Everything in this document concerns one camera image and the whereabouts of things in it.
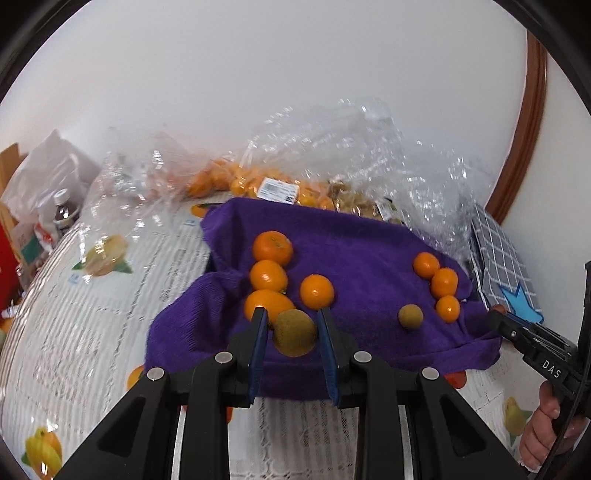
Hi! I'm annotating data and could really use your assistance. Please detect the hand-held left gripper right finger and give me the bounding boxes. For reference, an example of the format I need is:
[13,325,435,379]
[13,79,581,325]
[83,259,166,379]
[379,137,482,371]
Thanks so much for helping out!
[316,307,527,480]

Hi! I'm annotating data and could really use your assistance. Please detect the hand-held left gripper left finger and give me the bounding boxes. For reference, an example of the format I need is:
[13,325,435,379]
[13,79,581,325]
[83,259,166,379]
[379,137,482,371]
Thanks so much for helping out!
[55,308,269,480]

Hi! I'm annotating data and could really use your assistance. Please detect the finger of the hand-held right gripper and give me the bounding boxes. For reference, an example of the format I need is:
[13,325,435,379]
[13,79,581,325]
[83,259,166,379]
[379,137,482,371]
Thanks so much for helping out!
[489,308,536,356]
[505,311,575,352]

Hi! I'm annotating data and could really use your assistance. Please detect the brown-green kiwi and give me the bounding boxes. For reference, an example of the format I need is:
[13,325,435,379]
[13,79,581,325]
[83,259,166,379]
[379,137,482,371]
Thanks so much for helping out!
[272,309,319,357]

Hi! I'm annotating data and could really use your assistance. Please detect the large smooth orange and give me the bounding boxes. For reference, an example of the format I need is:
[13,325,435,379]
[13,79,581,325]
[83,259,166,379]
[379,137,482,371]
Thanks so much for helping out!
[244,289,296,326]

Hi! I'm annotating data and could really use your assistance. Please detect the small orange kumquat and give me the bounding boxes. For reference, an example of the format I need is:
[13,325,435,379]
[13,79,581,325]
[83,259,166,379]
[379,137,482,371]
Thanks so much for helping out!
[435,295,461,323]
[430,268,459,298]
[413,252,440,280]

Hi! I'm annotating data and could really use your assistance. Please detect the medium orange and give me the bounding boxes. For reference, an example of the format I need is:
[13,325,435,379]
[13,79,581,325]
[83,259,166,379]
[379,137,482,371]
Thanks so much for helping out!
[249,259,289,294]
[299,274,335,310]

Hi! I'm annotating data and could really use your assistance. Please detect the small yellowish-green round fruit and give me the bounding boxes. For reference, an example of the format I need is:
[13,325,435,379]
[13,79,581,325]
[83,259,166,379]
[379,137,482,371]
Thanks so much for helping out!
[398,304,424,330]

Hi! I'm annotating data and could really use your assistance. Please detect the person's right hand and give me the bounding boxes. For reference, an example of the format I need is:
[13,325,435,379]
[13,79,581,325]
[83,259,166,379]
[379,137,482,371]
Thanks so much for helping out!
[519,382,583,472]

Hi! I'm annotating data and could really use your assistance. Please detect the grey grid pouch blue star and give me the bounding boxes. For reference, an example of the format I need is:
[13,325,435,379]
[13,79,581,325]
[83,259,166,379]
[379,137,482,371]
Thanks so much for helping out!
[468,200,546,324]

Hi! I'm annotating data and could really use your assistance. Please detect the mandarin with green stem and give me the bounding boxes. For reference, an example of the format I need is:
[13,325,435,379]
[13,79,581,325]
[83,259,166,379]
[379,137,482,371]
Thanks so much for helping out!
[252,231,294,267]

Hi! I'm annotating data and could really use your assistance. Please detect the purple terry towel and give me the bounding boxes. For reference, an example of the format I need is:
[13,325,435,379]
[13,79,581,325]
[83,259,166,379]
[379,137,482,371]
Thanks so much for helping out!
[147,198,503,401]

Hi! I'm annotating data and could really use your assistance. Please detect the bagged brown snacks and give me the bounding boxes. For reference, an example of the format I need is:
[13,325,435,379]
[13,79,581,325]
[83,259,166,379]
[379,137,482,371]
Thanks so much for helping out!
[330,182,402,223]

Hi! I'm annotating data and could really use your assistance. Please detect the white barcode label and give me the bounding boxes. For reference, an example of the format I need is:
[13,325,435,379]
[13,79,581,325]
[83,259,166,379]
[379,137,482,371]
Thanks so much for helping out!
[257,179,298,205]

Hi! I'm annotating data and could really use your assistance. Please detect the pile of bagged mandarins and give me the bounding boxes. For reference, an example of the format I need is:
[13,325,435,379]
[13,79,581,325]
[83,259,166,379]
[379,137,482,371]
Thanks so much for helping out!
[187,157,338,210]

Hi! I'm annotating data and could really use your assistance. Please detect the crumpled clear plastic bag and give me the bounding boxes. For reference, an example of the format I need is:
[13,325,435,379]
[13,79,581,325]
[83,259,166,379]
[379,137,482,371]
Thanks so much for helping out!
[81,129,218,278]

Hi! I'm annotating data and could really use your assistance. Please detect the large clear plastic bag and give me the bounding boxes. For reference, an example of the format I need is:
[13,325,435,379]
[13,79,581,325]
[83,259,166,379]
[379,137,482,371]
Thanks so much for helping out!
[231,97,499,259]

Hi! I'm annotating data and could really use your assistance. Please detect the dark drink bottle white cap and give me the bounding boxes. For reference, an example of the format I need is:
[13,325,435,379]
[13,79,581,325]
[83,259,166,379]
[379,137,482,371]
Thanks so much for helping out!
[52,189,81,234]

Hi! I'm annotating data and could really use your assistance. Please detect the red and white packet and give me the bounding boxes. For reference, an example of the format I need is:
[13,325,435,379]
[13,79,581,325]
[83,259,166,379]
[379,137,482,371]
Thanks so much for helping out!
[34,217,61,250]

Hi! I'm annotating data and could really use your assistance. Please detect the green and white box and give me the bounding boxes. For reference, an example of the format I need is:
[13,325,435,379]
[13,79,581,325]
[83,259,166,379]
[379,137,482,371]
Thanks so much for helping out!
[14,226,51,273]

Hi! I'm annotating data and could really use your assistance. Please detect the white plastic bag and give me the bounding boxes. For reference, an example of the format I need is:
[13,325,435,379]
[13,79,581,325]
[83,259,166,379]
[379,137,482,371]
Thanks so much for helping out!
[2,129,100,217]

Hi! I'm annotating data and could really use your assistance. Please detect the brown wooden door frame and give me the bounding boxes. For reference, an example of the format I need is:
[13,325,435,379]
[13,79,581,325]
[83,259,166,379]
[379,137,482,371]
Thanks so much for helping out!
[485,32,548,227]

